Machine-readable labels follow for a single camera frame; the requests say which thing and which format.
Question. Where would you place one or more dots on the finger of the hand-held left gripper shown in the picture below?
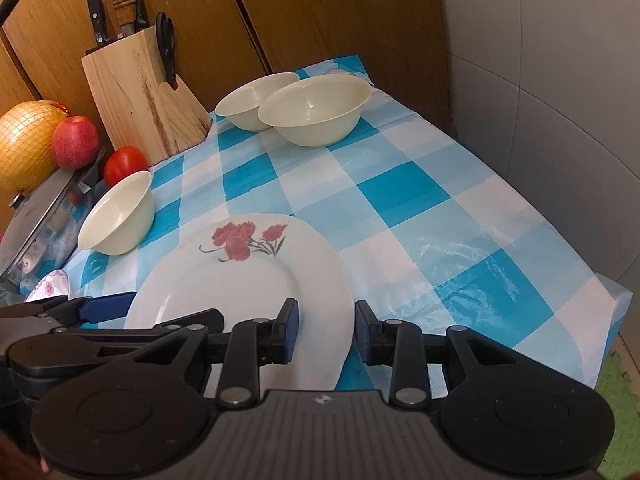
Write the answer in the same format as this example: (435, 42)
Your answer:
(107, 306)
(125, 336)

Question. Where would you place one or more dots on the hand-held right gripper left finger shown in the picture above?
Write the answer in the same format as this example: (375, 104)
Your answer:
(291, 332)

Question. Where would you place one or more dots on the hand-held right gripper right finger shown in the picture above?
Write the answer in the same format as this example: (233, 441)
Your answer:
(362, 335)

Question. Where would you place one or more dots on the white floral plate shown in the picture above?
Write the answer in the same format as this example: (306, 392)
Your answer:
(240, 280)

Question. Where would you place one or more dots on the small cream bowl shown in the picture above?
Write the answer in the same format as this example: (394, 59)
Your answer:
(117, 220)

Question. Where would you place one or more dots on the small floral dish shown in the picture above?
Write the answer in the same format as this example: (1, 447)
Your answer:
(47, 285)

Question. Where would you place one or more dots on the glass bowl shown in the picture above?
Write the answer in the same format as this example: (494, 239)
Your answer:
(45, 205)

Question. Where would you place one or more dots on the blue checked tablecloth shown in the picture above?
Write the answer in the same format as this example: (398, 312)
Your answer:
(400, 200)

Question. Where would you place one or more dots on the red tomato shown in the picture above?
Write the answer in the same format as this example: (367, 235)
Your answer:
(125, 165)

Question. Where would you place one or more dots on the red apple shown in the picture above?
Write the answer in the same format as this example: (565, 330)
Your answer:
(76, 142)

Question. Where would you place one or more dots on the yellow pomelo in net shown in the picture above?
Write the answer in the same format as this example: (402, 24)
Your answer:
(25, 145)

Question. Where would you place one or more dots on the wooden knife block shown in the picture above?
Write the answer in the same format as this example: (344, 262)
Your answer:
(130, 95)

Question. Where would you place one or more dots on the large cream bowl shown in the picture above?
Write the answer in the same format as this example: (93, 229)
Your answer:
(315, 110)

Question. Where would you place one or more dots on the medium cream bowl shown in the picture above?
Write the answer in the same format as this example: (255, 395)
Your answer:
(245, 100)

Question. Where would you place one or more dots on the wooden cabinet door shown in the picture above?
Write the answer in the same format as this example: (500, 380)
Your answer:
(350, 10)
(12, 80)
(200, 10)

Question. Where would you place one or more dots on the green foam mat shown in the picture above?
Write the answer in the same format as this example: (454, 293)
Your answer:
(620, 410)

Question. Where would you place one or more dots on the black scissors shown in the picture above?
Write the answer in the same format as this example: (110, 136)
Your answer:
(167, 40)

